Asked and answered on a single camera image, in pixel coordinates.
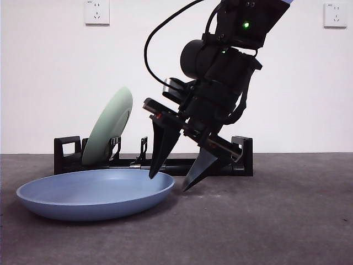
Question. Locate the black plastic plate rack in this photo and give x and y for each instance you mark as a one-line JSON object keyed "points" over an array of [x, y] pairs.
{"points": [[58, 165]]}

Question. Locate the blue round plate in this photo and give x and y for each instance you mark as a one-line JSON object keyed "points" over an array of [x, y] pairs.
{"points": [[93, 193]]}

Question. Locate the pale grey camera box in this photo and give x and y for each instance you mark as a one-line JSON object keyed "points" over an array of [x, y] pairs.
{"points": [[175, 88]]}

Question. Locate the white wall socket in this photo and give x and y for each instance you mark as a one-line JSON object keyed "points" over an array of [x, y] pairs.
{"points": [[335, 16], [97, 13]]}

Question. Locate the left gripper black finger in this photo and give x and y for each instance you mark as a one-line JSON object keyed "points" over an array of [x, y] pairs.
{"points": [[162, 146], [201, 165]]}

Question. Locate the green round plate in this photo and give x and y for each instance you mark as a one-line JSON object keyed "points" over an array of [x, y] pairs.
{"points": [[107, 129]]}

